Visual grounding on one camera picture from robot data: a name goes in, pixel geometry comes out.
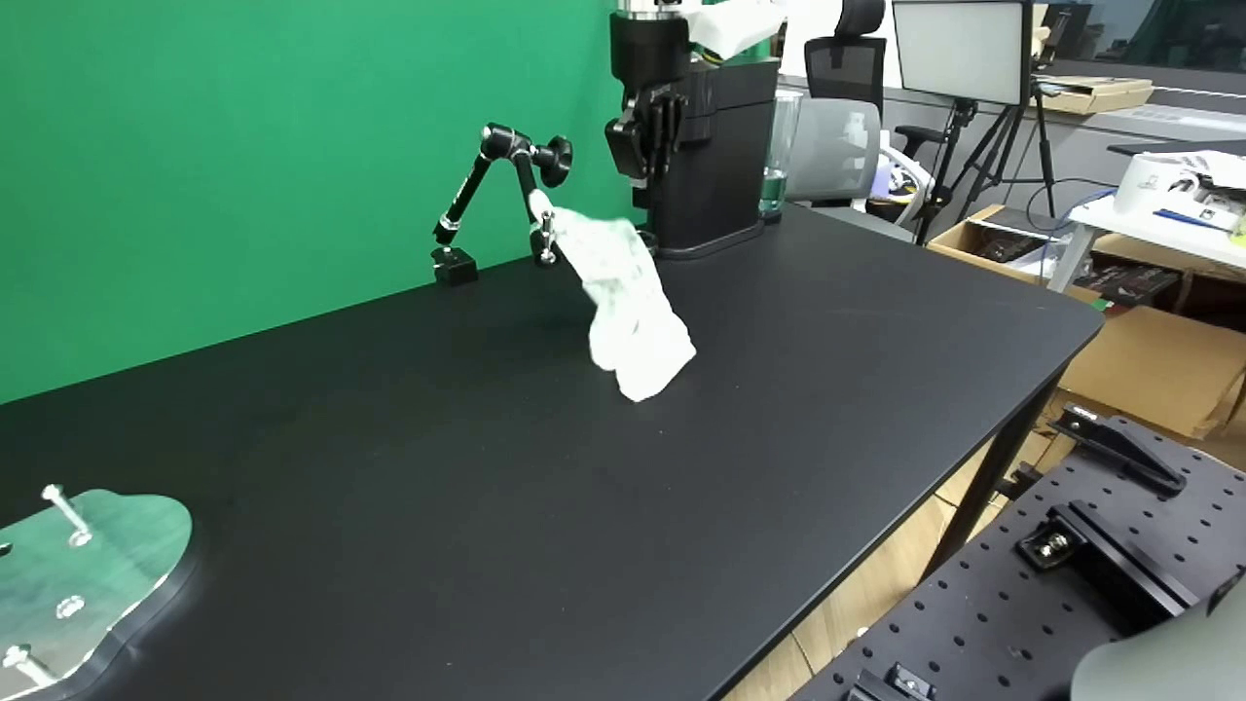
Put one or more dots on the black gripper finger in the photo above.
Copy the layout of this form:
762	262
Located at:
667	131
626	139

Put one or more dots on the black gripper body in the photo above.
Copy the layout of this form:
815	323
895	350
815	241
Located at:
647	47

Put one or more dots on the black articulated stand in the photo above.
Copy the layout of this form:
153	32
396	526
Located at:
499	145

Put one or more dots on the white cloth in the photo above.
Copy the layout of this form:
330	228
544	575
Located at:
628	304

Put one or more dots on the grey office chair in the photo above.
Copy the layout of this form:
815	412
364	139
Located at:
831	145

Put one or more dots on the black high-back office chair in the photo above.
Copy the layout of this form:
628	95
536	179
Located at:
852	45

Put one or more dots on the white board on tripod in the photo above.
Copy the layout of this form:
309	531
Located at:
962	47

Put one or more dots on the black tripod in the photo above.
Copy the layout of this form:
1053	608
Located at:
994	157

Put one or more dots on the open cardboard box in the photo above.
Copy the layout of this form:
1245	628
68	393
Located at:
1006	239

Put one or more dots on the green fabric backdrop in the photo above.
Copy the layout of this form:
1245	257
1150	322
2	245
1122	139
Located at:
257	157

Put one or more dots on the white side table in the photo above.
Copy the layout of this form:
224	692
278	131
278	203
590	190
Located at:
1154	234

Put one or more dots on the white papers pile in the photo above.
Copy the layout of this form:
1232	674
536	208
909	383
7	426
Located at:
1188	179

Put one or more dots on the closed cardboard box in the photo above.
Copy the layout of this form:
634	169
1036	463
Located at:
1170	371

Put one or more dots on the black clamp with silver bolts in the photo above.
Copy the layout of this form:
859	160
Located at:
1078	552

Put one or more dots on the small black clamp block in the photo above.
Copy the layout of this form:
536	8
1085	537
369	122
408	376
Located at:
906	680

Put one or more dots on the black perforated breadboard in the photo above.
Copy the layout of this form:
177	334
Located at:
1015	624

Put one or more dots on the white screw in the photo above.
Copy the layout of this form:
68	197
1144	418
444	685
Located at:
63	513
25	662

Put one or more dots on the grey rounded cover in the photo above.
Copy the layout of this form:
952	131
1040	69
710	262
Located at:
1170	654

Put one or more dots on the black angled bracket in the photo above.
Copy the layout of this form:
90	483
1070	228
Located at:
1122	450

